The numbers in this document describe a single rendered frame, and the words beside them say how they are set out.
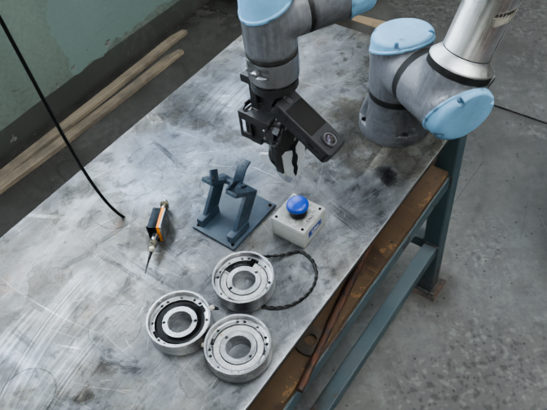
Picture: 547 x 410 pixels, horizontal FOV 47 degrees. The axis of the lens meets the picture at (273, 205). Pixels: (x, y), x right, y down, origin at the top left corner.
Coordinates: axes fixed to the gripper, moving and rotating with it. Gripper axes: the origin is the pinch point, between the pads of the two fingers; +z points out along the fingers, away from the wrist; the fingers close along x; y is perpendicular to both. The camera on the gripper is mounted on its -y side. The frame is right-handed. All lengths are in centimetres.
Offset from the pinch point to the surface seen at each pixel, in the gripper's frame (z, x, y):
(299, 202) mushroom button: 6.6, -0.2, -0.7
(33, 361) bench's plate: 14, 46, 20
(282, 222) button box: 9.5, 3.1, 0.9
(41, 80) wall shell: 75, -43, 162
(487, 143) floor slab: 94, -123, 5
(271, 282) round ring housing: 9.9, 14.2, -5.0
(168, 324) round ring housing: 11.5, 29.4, 4.8
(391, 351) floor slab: 94, -27, -9
